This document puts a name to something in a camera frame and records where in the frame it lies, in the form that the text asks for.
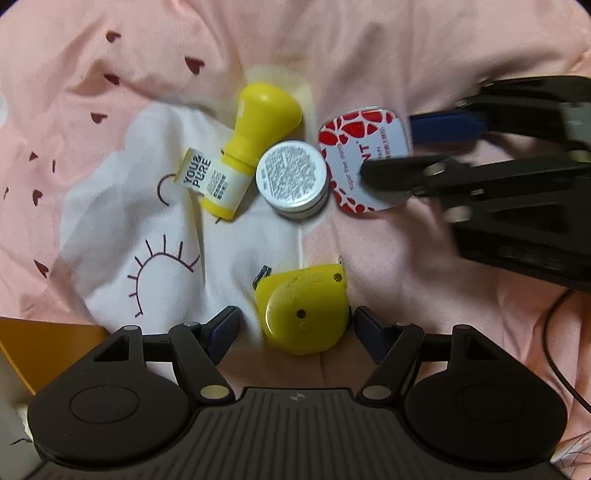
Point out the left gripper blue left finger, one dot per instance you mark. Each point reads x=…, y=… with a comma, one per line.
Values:
x=221, y=332

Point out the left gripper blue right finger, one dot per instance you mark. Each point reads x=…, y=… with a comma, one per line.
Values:
x=375, y=335

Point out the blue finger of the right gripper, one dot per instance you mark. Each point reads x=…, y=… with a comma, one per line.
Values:
x=452, y=126
x=401, y=176

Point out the red white mint tin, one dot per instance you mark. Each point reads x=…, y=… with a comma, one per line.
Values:
x=348, y=141

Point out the yellow tape measure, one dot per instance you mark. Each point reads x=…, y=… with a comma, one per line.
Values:
x=304, y=311

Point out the round silver tin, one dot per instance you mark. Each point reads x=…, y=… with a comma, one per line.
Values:
x=293, y=178

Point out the yellow stamp bottle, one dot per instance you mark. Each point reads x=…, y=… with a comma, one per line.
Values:
x=266, y=115

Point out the orange cardboard box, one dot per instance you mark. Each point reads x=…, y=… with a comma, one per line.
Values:
x=33, y=353

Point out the pink cloud print bedspread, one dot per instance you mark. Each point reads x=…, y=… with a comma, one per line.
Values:
x=100, y=100

